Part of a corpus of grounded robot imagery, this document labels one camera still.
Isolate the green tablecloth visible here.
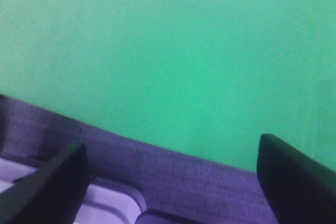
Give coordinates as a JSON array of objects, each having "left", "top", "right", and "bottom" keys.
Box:
[{"left": 1, "top": 0, "right": 335, "bottom": 171}]

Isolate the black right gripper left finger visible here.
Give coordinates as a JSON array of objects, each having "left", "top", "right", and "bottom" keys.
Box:
[{"left": 1, "top": 142, "right": 88, "bottom": 223}]

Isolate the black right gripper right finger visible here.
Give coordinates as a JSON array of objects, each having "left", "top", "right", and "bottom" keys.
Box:
[{"left": 256, "top": 134, "right": 335, "bottom": 223}]

